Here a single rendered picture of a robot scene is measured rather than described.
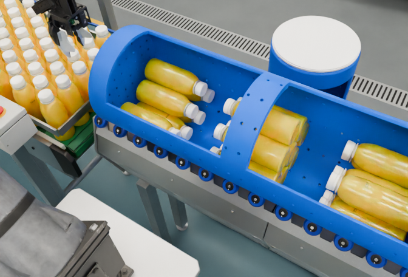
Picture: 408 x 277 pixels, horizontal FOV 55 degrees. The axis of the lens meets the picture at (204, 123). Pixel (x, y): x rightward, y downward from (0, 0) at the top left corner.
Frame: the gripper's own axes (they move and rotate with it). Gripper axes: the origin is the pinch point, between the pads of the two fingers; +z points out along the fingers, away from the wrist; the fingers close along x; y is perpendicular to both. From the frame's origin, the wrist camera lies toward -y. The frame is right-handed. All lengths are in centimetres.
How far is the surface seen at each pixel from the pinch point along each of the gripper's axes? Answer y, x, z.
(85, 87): 2.3, -2.8, 12.9
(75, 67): 0.0, -1.9, 6.3
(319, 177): 75, 6, 19
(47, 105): 1.1, -15.8, 9.1
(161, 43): 20.2, 15.4, 1.9
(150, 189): 21, -5, 55
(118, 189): -24, 9, 114
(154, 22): -97, 141, 114
